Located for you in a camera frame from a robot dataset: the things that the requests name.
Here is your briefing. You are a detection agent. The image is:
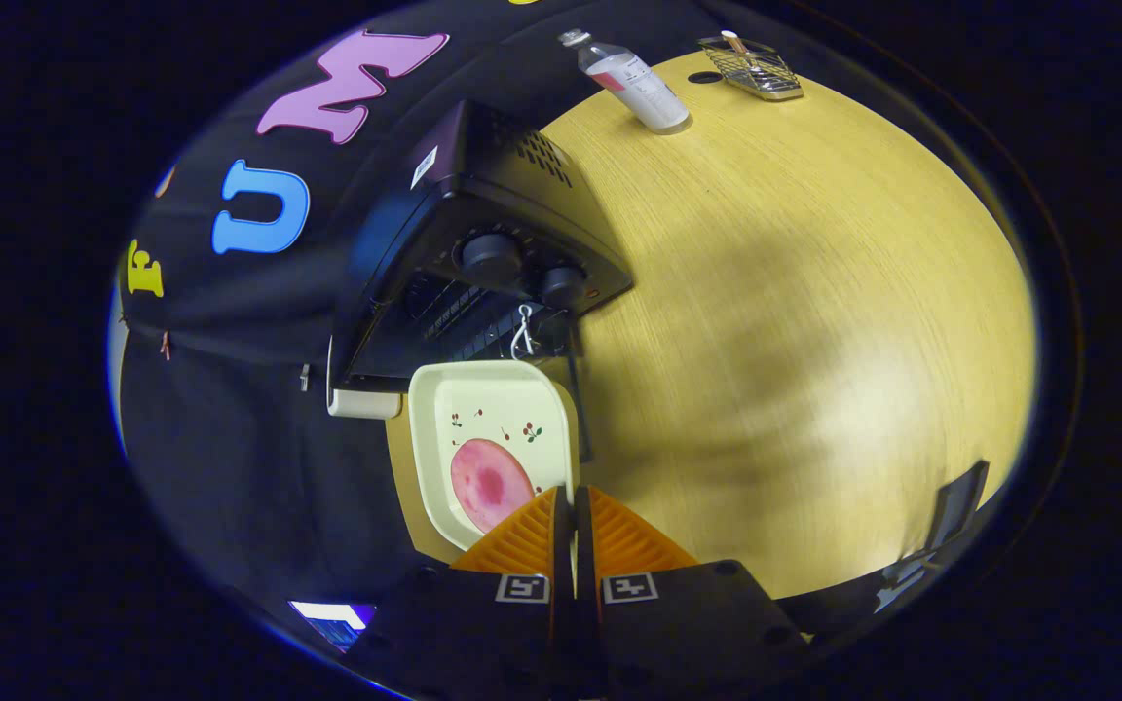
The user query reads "metal wire basket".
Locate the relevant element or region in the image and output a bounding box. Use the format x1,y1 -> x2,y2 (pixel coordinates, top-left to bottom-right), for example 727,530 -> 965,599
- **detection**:
697,35 -> 804,102

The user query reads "black toaster oven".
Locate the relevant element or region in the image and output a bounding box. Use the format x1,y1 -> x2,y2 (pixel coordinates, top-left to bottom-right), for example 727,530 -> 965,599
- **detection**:
332,99 -> 635,463

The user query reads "black chair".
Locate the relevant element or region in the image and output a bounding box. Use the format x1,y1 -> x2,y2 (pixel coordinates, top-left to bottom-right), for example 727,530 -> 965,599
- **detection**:
873,460 -> 991,614

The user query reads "pink ham slice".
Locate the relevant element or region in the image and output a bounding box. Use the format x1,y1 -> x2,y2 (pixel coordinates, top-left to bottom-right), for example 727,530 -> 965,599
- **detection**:
450,438 -> 537,535

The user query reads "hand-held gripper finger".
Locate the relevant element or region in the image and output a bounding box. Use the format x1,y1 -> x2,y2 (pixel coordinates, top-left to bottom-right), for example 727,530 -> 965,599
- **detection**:
576,485 -> 810,701
342,485 -> 577,701

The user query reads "clear plastic bottle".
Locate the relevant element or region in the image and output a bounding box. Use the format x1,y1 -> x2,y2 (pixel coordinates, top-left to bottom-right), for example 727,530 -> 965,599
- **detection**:
558,28 -> 692,135

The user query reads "white bread toaster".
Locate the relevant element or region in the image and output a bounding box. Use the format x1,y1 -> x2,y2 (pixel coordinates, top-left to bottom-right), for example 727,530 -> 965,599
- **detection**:
327,336 -> 402,421

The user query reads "cream square tray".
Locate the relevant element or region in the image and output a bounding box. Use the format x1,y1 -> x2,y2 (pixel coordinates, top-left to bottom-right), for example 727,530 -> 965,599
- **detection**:
408,360 -> 581,552

